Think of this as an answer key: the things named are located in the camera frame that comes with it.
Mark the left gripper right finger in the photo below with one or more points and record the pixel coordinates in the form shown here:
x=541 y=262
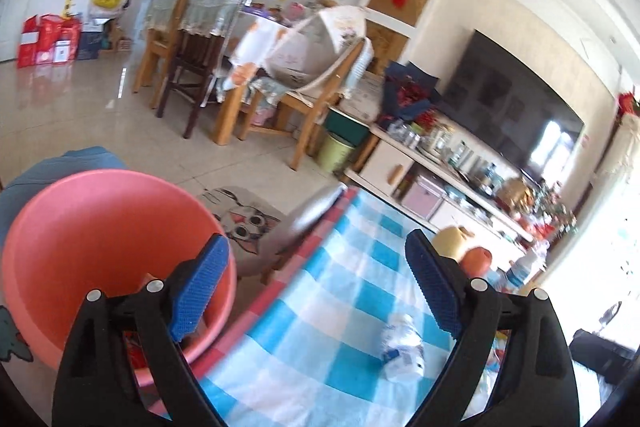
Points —
x=536 y=382

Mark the blue checkered tablecloth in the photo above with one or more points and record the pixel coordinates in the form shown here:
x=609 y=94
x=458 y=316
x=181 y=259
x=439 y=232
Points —
x=313 y=356

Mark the green trash can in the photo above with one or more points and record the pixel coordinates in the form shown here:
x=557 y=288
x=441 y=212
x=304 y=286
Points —
x=333 y=153

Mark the pink plastic basin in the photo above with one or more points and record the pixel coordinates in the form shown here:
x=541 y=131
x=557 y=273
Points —
x=111 y=230

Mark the yellow pear left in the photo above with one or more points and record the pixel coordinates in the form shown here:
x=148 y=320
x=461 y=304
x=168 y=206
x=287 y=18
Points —
x=452 y=242

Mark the wooden chair with cushion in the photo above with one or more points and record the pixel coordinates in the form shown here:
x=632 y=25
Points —
x=318 y=61

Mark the dining table with cloth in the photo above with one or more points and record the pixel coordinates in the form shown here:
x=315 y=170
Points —
x=251 y=41

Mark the crushed white plastic bottle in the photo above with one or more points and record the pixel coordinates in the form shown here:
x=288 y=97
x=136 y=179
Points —
x=402 y=350

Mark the red apple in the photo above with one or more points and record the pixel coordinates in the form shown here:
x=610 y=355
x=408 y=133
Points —
x=476 y=262

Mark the cartoon cat stool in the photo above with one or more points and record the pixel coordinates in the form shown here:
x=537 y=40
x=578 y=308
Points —
x=245 y=218

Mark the golden ornament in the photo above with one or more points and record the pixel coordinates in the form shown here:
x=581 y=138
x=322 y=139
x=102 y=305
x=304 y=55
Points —
x=515 y=195

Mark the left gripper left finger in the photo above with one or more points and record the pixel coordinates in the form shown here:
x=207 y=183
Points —
x=96 y=385

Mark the white yogurt drink bottle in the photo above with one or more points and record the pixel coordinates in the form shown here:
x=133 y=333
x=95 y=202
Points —
x=520 y=272

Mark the white tv cabinet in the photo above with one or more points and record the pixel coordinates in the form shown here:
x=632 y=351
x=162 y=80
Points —
x=386 y=167

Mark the dark wooden chair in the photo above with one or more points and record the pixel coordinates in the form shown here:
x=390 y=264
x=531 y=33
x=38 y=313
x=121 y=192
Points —
x=204 y=32

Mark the black flat television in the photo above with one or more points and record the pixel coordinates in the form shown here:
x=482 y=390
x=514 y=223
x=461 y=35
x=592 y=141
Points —
x=506 y=105

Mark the dark flower bouquet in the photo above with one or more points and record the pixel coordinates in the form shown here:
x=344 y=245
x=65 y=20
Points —
x=409 y=95

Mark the red gift bags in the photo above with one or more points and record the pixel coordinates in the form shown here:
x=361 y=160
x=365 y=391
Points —
x=48 y=40

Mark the pink storage box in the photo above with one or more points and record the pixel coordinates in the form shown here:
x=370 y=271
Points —
x=423 y=197

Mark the beige cartoon sofa cover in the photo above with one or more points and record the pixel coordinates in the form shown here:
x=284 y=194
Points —
x=15 y=354

